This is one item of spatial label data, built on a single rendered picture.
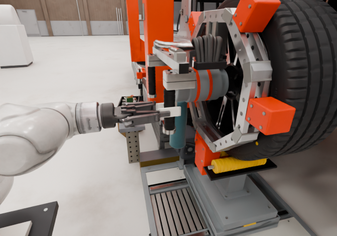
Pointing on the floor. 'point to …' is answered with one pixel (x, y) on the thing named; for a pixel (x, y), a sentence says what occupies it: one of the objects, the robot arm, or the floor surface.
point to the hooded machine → (13, 40)
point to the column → (133, 146)
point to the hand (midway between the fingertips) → (168, 109)
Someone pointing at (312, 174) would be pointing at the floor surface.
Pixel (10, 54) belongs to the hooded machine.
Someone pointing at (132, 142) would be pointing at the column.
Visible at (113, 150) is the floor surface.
